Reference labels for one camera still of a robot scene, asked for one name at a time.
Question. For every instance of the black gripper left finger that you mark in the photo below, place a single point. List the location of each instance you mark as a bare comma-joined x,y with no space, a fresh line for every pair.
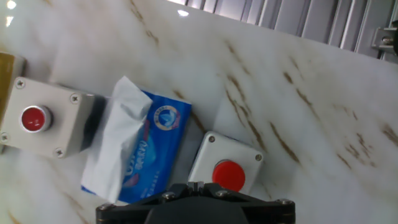
140,202

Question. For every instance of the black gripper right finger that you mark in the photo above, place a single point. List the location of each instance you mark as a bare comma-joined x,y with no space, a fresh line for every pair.
258,205

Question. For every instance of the grey box large red button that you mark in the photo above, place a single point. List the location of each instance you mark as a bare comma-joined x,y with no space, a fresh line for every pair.
217,149

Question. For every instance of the grey box small red button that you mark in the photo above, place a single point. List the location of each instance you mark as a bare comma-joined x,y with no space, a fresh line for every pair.
62,124

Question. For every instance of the blue tissue pack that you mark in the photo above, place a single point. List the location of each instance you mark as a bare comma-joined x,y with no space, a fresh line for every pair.
161,140

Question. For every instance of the white marble pattern mat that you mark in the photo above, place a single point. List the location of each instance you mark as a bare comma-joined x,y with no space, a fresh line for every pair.
280,93

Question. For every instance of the gold tissue pack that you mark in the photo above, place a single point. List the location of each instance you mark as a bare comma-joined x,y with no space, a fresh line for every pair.
6,81

